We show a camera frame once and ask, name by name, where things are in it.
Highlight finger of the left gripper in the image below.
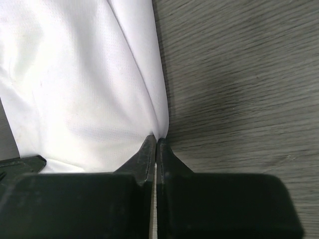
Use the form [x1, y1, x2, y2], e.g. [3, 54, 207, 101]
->
[0, 155, 47, 186]

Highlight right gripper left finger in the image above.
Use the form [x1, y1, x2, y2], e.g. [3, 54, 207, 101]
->
[0, 135, 157, 239]

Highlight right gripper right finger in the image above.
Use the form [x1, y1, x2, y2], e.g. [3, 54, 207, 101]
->
[156, 139, 304, 239]

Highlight white t-shirt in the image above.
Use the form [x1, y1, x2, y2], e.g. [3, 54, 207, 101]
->
[0, 0, 169, 173]

